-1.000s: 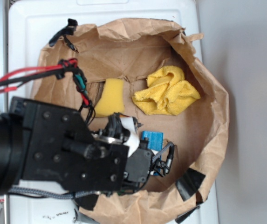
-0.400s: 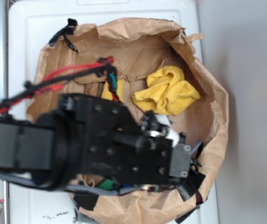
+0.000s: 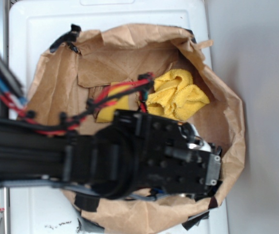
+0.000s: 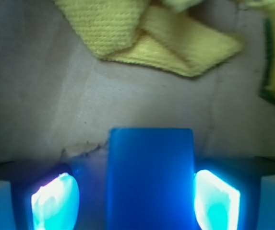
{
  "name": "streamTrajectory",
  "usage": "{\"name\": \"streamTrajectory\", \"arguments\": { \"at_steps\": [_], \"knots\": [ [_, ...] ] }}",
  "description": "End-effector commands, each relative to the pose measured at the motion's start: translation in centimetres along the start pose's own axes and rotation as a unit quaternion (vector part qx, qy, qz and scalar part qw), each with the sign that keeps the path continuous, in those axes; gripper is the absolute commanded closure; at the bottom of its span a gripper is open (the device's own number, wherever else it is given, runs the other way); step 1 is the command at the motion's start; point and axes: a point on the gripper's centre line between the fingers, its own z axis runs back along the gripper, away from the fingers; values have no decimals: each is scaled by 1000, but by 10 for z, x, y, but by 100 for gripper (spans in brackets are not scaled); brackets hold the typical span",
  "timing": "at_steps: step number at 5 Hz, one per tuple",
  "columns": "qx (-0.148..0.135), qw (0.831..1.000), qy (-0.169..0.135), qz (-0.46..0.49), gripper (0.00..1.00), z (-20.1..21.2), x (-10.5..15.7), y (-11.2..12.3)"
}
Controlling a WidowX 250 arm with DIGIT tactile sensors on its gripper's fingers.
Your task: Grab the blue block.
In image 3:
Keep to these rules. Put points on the brown paper bag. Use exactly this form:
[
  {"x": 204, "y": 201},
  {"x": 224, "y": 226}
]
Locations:
[{"x": 70, "y": 73}]

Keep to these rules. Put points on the yellow sponge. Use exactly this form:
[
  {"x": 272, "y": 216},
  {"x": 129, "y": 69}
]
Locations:
[{"x": 106, "y": 114}]

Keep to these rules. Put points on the yellow microfiber cloth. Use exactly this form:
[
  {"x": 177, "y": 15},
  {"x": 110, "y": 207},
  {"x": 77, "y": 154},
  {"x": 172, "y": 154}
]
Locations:
[{"x": 176, "y": 96}]

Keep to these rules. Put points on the white plastic bin lid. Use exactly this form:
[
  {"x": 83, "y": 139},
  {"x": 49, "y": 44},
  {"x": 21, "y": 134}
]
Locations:
[{"x": 33, "y": 26}]

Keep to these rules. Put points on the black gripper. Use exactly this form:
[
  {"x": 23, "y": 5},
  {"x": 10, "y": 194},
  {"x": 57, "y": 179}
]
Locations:
[{"x": 172, "y": 157}]

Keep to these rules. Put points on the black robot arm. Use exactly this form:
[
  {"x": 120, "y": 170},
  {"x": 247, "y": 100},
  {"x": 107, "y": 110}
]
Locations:
[{"x": 101, "y": 165}]

